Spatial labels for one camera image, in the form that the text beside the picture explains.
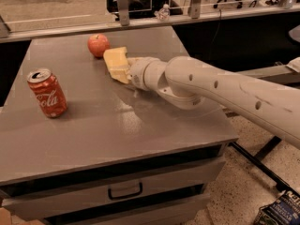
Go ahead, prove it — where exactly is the grey side shelf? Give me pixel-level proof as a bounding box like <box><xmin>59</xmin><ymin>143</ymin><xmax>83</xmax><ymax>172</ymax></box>
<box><xmin>239</xmin><ymin>65</ymin><xmax>300</xmax><ymax>85</ymax></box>

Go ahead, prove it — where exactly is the red apple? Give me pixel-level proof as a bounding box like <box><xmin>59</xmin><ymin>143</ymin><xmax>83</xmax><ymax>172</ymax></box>
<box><xmin>87</xmin><ymin>34</ymin><xmax>111</xmax><ymax>58</ymax></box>

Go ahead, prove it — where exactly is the grey metal rail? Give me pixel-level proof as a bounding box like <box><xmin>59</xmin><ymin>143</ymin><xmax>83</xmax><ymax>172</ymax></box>
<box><xmin>0</xmin><ymin>0</ymin><xmax>300</xmax><ymax>43</ymax></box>

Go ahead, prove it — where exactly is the black tripod stand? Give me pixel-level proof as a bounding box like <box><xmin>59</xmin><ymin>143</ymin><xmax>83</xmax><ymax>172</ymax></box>
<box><xmin>230</xmin><ymin>136</ymin><xmax>292</xmax><ymax>192</ymax></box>

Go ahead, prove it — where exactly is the clear plastic water bottle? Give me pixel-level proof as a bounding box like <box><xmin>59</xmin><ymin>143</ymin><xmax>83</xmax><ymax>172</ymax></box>
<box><xmin>155</xmin><ymin>4</ymin><xmax>170</xmax><ymax>21</ymax></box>

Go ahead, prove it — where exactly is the black drawer handle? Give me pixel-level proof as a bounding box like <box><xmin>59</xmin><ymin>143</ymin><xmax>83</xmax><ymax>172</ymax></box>
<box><xmin>108</xmin><ymin>182</ymin><xmax>143</xmax><ymax>201</ymax></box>

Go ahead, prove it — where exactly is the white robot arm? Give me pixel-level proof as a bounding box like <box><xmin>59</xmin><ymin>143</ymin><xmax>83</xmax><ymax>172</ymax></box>
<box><xmin>105</xmin><ymin>55</ymin><xmax>300</xmax><ymax>148</ymax></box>

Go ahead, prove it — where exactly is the dark printed bag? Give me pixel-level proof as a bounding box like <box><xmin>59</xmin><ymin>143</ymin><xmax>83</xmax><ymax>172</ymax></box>
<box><xmin>254</xmin><ymin>190</ymin><xmax>300</xmax><ymax>225</ymax></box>

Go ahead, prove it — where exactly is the yellow sponge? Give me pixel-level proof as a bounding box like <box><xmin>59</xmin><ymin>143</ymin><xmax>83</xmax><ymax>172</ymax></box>
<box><xmin>103</xmin><ymin>47</ymin><xmax>128</xmax><ymax>72</ymax></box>

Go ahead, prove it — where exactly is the red Coca-Cola can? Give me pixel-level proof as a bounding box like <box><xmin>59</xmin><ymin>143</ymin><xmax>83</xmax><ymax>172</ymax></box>
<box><xmin>27</xmin><ymin>67</ymin><xmax>68</xmax><ymax>118</ymax></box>

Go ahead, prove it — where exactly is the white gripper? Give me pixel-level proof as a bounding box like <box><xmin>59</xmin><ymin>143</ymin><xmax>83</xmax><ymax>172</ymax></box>
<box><xmin>109</xmin><ymin>57</ymin><xmax>158</xmax><ymax>91</ymax></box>

